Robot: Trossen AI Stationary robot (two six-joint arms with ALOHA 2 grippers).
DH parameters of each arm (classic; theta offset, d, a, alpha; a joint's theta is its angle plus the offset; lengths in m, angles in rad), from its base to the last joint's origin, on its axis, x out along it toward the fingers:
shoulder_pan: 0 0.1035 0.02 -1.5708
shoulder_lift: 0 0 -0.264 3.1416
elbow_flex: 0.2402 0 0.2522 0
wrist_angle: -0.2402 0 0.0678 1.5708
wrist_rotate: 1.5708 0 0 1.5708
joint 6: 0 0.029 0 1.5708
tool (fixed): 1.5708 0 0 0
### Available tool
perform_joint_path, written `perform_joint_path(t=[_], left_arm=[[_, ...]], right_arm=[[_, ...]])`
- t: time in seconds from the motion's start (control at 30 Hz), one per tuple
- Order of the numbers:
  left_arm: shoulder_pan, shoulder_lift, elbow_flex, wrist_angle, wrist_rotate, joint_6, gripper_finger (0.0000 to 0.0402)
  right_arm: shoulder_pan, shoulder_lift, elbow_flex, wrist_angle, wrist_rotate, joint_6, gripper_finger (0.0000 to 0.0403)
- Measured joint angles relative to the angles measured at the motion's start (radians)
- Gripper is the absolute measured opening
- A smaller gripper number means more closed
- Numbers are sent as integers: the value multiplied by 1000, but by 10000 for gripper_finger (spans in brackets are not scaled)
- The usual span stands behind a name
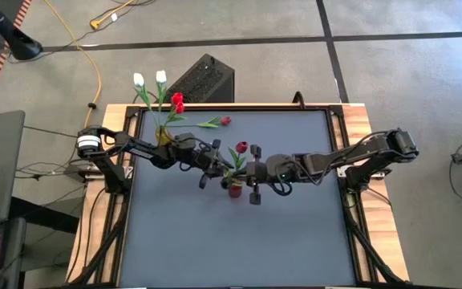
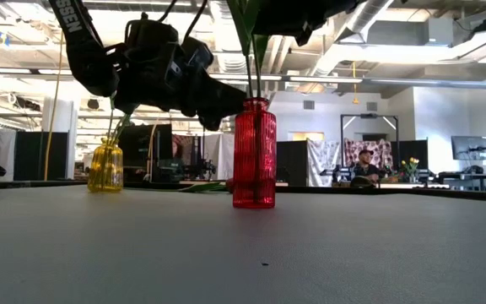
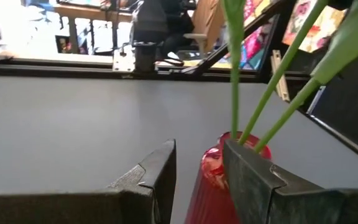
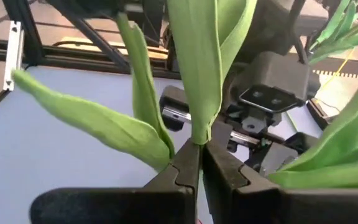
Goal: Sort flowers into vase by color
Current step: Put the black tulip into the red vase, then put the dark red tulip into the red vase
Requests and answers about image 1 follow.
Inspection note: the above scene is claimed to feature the black perforated computer case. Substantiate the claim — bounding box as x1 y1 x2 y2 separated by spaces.
166 53 236 104

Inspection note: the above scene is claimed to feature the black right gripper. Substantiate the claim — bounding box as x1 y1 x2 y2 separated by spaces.
249 144 272 206

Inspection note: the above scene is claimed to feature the grey laptop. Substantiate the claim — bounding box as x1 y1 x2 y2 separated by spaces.
0 110 26 228

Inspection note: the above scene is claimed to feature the bright red artificial tulip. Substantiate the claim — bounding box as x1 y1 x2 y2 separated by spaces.
164 102 188 129
162 92 184 129

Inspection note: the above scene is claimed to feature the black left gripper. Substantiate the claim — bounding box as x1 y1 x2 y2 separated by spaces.
194 139 232 190

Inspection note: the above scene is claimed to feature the yellow cable with plug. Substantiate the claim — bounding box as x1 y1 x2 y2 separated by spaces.
89 0 136 31

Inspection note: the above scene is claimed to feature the black arched handle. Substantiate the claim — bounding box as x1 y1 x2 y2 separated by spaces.
292 91 307 110

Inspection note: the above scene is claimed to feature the white artificial tulip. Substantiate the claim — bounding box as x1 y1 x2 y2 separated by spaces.
132 71 164 132
154 70 170 129

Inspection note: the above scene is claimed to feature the yellow ribbed glass vase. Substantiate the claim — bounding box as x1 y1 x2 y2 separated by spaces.
154 126 175 146

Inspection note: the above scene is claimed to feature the yellow floor cable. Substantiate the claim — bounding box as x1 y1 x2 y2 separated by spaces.
44 0 103 124

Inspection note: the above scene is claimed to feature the black diagonal support strut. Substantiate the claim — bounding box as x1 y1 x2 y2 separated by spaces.
68 192 130 287
341 192 407 284

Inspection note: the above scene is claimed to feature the black stand pole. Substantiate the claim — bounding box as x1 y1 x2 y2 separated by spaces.
0 0 43 61

